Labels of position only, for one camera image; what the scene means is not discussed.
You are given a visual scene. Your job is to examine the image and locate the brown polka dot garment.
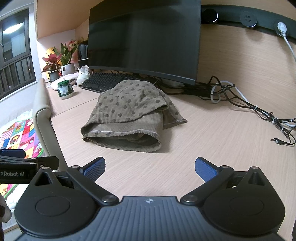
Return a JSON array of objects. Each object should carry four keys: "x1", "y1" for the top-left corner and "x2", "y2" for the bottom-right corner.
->
[{"x1": 80, "y1": 79, "x2": 187, "y2": 152}]

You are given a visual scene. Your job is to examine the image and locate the colourful patterned blanket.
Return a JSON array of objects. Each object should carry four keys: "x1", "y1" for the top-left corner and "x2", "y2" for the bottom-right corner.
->
[{"x1": 0, "y1": 117, "x2": 45, "y2": 200}]

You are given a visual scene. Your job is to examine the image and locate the beige padded chair back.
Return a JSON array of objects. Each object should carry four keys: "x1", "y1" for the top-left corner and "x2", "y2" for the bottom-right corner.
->
[{"x1": 33, "y1": 78, "x2": 68, "y2": 171}]

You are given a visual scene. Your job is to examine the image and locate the green lidded jar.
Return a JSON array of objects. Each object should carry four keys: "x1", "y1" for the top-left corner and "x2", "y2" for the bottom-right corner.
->
[{"x1": 57, "y1": 80, "x2": 74, "y2": 99}]

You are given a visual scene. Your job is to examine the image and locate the black keyboard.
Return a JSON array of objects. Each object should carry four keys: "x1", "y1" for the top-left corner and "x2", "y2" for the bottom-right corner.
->
[{"x1": 81, "y1": 72, "x2": 158, "y2": 93}]

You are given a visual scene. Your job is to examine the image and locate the dark barred window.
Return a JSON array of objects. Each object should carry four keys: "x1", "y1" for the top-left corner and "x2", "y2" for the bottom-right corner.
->
[{"x1": 0, "y1": 9, "x2": 36, "y2": 98}]

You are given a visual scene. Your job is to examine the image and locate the red leaf potted plant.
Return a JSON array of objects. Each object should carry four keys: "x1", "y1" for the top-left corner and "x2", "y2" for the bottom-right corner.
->
[{"x1": 42, "y1": 54, "x2": 61, "y2": 82}]

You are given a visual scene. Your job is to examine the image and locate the green potted plant white pot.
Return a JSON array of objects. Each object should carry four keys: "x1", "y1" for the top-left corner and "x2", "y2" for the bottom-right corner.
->
[{"x1": 54, "y1": 40, "x2": 78, "y2": 76}]

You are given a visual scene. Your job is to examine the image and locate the black curved monitor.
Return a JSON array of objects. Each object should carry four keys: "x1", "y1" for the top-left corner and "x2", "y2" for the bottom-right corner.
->
[{"x1": 88, "y1": 0, "x2": 201, "y2": 85}]

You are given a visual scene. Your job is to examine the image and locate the grey looped cable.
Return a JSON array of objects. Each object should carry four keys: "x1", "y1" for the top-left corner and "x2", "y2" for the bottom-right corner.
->
[{"x1": 210, "y1": 80, "x2": 296, "y2": 129}]

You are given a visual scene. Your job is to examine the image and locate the black cable bundle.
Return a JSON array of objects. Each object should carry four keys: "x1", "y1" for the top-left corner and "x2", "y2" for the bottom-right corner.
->
[{"x1": 162, "y1": 75, "x2": 296, "y2": 147}]

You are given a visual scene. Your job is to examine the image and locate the white power cable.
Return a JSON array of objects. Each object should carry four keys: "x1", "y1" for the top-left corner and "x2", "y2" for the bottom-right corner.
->
[{"x1": 276, "y1": 22, "x2": 296, "y2": 65}]

